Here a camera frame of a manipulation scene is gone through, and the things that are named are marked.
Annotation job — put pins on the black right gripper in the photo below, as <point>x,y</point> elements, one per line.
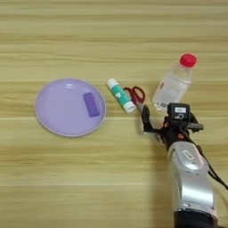
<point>173,133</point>

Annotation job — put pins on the clear bottle with red cap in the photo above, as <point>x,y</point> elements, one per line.
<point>172,86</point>

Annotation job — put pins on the teal and white glue stick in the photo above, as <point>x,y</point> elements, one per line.
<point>120,94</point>

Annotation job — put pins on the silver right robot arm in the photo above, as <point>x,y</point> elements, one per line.
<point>191,178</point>

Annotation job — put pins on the black box with white label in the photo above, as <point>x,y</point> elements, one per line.
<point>178,111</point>

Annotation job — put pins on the purple rectangular eraser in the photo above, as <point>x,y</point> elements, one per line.
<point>91,104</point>

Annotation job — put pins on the round purple plate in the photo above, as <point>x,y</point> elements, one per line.
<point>62,109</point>

